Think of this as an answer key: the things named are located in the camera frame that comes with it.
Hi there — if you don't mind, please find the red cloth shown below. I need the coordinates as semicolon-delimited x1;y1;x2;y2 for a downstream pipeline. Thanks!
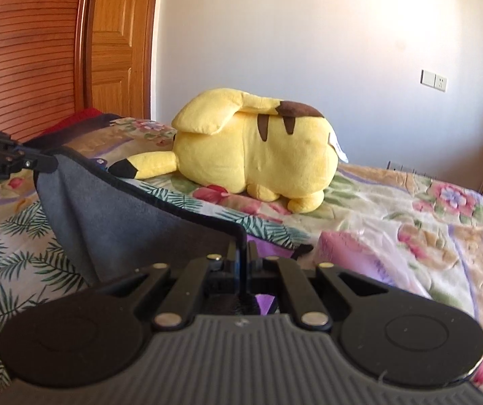
46;107;104;136

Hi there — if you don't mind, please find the white wall socket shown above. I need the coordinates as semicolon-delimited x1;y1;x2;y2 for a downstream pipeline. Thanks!
420;69;449;92

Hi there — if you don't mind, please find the yellow plush toy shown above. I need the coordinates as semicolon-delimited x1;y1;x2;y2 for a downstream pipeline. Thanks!
108;88;350;214

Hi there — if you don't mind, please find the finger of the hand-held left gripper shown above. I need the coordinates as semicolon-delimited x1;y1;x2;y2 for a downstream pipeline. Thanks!
9;142;59;174

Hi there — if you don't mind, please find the floral blanket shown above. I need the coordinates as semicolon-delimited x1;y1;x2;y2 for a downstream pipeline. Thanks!
0;115;483;405

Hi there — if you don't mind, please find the wooden slatted headboard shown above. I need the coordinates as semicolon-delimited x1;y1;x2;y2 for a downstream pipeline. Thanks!
0;0;95;144

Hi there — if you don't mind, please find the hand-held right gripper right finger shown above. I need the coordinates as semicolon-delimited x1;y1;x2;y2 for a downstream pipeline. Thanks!
246;242;391;332

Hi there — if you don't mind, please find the wooden door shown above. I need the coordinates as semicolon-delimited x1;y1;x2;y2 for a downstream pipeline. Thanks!
82;0;161;119

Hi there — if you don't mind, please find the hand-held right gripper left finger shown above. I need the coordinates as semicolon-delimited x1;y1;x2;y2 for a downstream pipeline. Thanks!
95;236;242;332

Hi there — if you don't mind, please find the grey towel with black edge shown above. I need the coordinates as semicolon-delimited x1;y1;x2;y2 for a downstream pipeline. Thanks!
34;144;315;288

